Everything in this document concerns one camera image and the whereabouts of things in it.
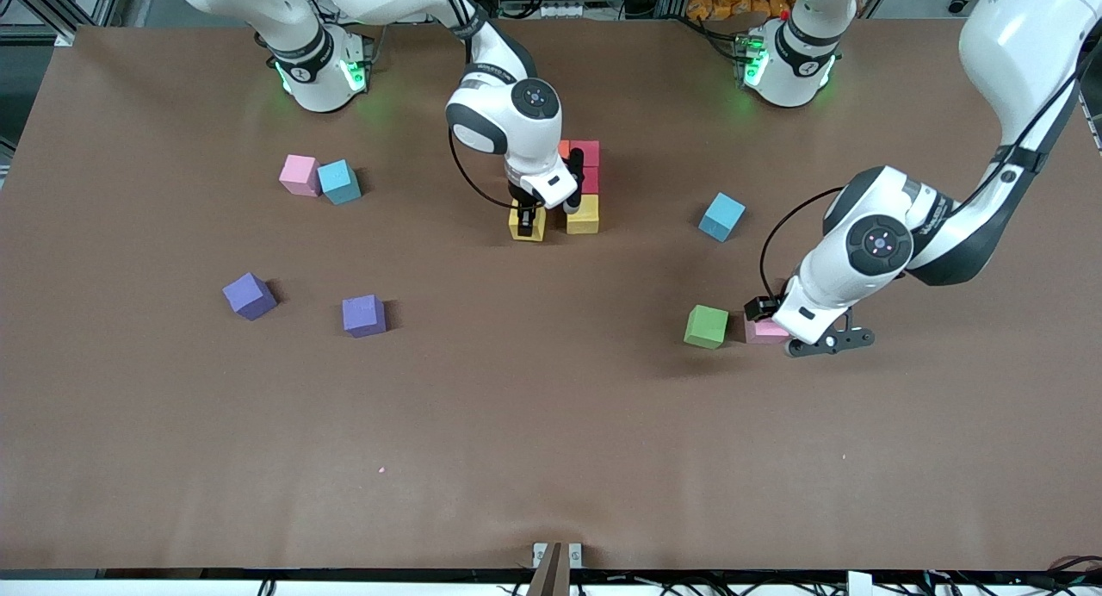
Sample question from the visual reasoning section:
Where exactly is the yellow foam cube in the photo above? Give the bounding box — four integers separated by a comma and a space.
566, 195, 600, 235
508, 202, 548, 242

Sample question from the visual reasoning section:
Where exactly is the pink foam cube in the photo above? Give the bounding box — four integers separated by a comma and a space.
279, 154, 322, 198
744, 316, 791, 345

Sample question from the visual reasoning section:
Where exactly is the green foam cube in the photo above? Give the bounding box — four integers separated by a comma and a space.
684, 304, 729, 351

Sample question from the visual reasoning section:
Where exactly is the purple foam cube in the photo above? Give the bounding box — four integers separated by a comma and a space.
222, 272, 278, 322
342, 295, 387, 338

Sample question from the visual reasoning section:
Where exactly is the blue foam cube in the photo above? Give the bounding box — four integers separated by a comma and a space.
317, 159, 362, 206
697, 192, 747, 243

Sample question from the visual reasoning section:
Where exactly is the brown paper table cover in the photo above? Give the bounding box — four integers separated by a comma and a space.
0, 17, 1102, 573

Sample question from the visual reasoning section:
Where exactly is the brown flat stick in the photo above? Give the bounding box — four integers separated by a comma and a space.
526, 542, 572, 596

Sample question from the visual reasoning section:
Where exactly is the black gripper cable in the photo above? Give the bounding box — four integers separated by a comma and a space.
759, 0, 1102, 304
430, 0, 539, 211

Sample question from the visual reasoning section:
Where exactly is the silver metal bracket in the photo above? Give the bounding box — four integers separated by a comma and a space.
532, 542, 583, 569

